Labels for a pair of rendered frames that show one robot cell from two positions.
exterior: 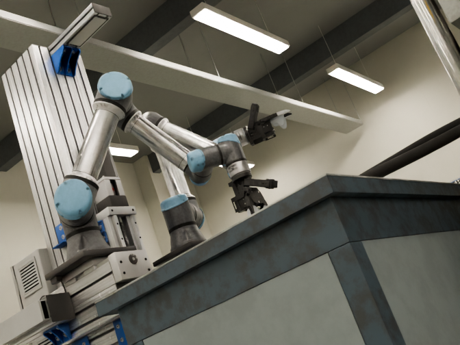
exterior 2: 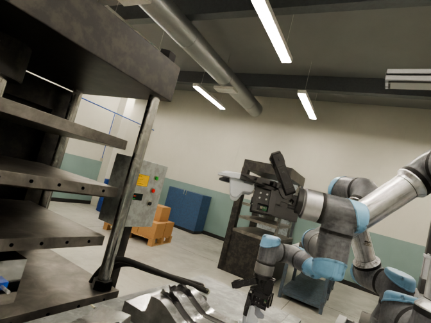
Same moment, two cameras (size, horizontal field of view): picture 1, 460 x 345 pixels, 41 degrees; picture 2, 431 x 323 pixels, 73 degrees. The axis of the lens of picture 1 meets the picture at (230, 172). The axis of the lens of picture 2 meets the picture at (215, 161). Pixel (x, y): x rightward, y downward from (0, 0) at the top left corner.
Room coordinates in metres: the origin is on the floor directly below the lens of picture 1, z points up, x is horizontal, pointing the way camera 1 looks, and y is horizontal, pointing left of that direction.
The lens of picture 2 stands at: (3.18, -0.39, 1.42)
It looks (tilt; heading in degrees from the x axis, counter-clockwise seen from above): 5 degrees up; 177
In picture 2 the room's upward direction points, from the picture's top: 14 degrees clockwise
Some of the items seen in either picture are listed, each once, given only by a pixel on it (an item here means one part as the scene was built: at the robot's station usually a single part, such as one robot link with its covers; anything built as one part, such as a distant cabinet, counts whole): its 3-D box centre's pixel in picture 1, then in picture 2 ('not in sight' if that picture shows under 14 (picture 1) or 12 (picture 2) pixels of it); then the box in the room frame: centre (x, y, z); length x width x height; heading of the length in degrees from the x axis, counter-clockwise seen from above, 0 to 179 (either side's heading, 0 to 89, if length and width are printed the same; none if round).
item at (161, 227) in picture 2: not in sight; (142, 218); (-3.13, -1.27, 0.37); 1.20 x 0.82 x 0.74; 66
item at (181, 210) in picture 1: (177, 211); (406, 319); (2.42, 0.26, 1.20); 0.13 x 0.12 x 0.14; 171
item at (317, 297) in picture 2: not in sight; (314, 267); (-2.01, 2.08, 0.46); 1.90 x 0.70 x 0.92; 148
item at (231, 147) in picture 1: (231, 150); (269, 249); (2.02, -0.03, 1.23); 0.09 x 0.08 x 0.11; 105
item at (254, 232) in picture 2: not in sight; (267, 220); (-2.58, 1.20, 1.03); 1.54 x 0.94 x 2.06; 148
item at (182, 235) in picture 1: (185, 238); not in sight; (2.41, 0.26, 1.09); 0.15 x 0.15 x 0.10
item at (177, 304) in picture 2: not in sight; (193, 307); (1.95, -0.26, 0.92); 0.35 x 0.16 x 0.09; 56
